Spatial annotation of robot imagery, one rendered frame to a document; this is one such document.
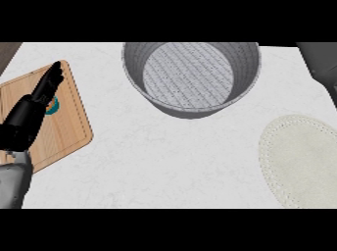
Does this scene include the dark grey appliance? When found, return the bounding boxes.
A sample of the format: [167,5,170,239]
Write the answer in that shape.
[296,42,337,125]

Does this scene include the cream oval placemat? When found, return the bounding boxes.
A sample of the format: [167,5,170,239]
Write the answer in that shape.
[257,114,337,210]

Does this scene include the teal and orange can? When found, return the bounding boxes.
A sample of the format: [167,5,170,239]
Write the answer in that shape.
[44,95,62,116]

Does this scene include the grey wicker basket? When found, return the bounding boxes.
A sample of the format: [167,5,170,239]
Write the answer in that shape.
[121,42,263,120]

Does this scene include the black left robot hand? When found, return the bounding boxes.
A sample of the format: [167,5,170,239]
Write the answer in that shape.
[0,61,64,153]

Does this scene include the wooden cutting board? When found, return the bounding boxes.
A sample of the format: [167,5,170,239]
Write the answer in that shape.
[0,59,96,175]

